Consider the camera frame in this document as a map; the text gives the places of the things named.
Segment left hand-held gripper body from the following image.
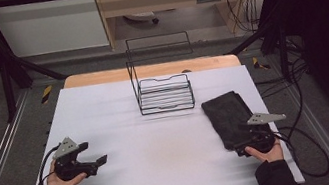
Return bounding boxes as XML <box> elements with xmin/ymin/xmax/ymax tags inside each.
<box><xmin>49</xmin><ymin>132</ymin><xmax>101</xmax><ymax>184</ymax></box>

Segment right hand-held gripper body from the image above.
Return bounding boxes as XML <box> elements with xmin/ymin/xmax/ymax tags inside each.
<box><xmin>236</xmin><ymin>107</ymin><xmax>294</xmax><ymax>158</ymax></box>

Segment dark grey towel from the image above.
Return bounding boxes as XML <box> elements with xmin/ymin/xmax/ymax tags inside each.
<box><xmin>199</xmin><ymin>84</ymin><xmax>278</xmax><ymax>156</ymax></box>

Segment person's right hand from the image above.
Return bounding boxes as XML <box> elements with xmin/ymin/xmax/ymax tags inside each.
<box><xmin>243</xmin><ymin>139</ymin><xmax>285</xmax><ymax>168</ymax></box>

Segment white table sheet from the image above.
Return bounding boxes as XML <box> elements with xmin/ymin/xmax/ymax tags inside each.
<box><xmin>5</xmin><ymin>51</ymin><xmax>306</xmax><ymax>185</ymax></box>

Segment yellow black striped tape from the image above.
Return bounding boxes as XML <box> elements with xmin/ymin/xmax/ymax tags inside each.
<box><xmin>251</xmin><ymin>54</ymin><xmax>272</xmax><ymax>72</ymax></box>
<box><xmin>38</xmin><ymin>84</ymin><xmax>57</xmax><ymax>105</ymax></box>

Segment black metal stand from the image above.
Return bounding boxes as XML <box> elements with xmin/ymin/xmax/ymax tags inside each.
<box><xmin>222</xmin><ymin>15</ymin><xmax>299</xmax><ymax>93</ymax></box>
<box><xmin>0</xmin><ymin>0</ymin><xmax>74</xmax><ymax>125</ymax></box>

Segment white cabinet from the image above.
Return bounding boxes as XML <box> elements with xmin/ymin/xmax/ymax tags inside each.
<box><xmin>0</xmin><ymin>0</ymin><xmax>111</xmax><ymax>64</ymax></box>

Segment office chair base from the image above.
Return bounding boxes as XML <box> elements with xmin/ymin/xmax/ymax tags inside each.
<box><xmin>123</xmin><ymin>8</ymin><xmax>161</xmax><ymax>30</ymax></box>

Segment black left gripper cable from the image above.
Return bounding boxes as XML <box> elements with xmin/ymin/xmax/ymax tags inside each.
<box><xmin>32</xmin><ymin>143</ymin><xmax>68</xmax><ymax>185</ymax></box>

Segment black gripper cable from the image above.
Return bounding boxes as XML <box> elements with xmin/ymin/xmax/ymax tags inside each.
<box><xmin>32</xmin><ymin>143</ymin><xmax>68</xmax><ymax>185</ymax></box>
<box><xmin>271</xmin><ymin>119</ymin><xmax>329</xmax><ymax>185</ymax></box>

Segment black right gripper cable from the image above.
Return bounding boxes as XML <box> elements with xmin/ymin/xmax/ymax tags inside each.
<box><xmin>271</xmin><ymin>119</ymin><xmax>329</xmax><ymax>185</ymax></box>

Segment black floor cables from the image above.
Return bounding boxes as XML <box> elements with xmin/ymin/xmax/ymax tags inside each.
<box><xmin>247</xmin><ymin>32</ymin><xmax>324</xmax><ymax>145</ymax></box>

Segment black wire rack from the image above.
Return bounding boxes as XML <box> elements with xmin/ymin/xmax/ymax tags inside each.
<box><xmin>121</xmin><ymin>28</ymin><xmax>203</xmax><ymax>119</ymax></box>

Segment bundle of hanging cables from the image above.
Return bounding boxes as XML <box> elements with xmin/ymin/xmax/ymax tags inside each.
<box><xmin>224</xmin><ymin>0</ymin><xmax>272</xmax><ymax>37</ymax></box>

